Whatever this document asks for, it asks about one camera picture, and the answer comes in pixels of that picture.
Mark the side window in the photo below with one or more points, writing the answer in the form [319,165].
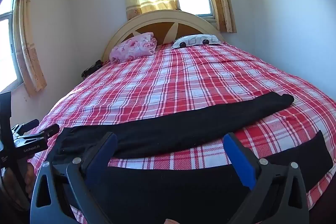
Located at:
[6,56]

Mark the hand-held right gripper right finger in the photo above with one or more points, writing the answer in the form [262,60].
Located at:
[240,161]

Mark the black pants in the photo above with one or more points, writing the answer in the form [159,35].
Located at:
[170,127]

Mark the red plaid bed sheet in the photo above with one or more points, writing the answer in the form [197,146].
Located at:
[170,77]

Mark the person's left hand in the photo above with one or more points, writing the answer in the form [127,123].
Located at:
[29,176]

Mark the cream wooden headboard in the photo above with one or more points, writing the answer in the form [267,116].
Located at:
[157,18]

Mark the white patterned pillow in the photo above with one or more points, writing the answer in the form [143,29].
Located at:
[195,40]

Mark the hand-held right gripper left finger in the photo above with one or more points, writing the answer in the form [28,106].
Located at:
[101,158]

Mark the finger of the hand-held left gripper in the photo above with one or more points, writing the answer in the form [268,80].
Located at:
[26,126]
[44,133]

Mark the dark cloth bundle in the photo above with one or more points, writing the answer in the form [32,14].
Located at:
[90,69]

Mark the pink floral pillow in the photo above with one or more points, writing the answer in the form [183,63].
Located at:
[134,47]

